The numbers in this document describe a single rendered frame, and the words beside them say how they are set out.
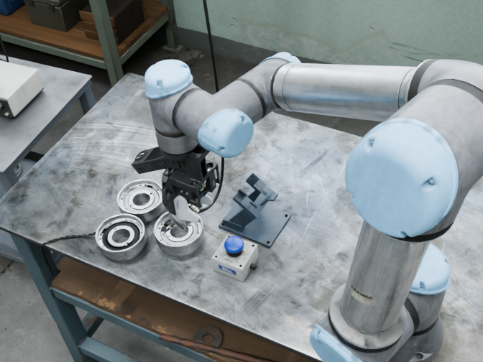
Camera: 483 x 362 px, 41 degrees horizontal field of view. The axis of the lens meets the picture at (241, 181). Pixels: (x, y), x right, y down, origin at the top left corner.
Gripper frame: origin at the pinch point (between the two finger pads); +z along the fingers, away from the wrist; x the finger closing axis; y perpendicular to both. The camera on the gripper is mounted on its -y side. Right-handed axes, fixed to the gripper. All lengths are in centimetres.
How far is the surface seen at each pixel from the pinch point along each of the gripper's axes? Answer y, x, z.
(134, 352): -38, 5, 93
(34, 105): -80, 33, 25
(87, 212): -28.1, -0.8, 13.0
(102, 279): -29.6, -2.3, 38.0
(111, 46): -119, 108, 61
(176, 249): -2.0, -2.4, 10.0
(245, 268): 13.3, -0.2, 9.9
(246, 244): 11.0, 4.5, 8.6
